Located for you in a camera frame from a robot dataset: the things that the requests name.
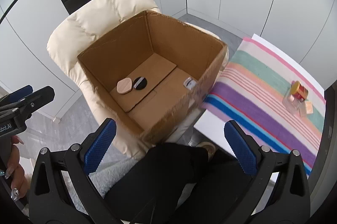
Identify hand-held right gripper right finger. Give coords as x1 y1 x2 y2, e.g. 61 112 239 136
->
214 120 312 223

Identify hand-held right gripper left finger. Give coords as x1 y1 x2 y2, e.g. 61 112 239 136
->
28 118 122 222

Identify peach square compact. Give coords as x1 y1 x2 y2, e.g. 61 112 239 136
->
300 100 314 117

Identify white fluffy blanket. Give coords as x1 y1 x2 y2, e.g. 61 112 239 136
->
88 161 137 197

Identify person's left hand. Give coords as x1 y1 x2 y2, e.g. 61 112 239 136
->
4 135 29 201

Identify cream padded chair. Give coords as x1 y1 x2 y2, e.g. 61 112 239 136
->
47 0 229 161

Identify beige slipper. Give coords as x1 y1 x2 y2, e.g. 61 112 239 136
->
196 142 215 161

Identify gold can with red label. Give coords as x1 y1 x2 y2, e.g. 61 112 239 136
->
291 81 308 100

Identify clear bottle with pink cap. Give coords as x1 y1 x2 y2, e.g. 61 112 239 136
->
282 91 303 114

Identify person's black trousers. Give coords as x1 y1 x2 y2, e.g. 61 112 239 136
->
104 143 279 224

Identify black round compact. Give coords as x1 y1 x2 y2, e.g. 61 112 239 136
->
132 77 148 91

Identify striped colourful cloth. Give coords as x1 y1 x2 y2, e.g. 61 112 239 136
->
201 37 327 176

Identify brown cardboard box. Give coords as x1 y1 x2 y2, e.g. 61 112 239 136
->
77 10 229 145

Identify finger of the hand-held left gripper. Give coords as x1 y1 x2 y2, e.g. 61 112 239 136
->
0 85 55 119
0 85 33 108

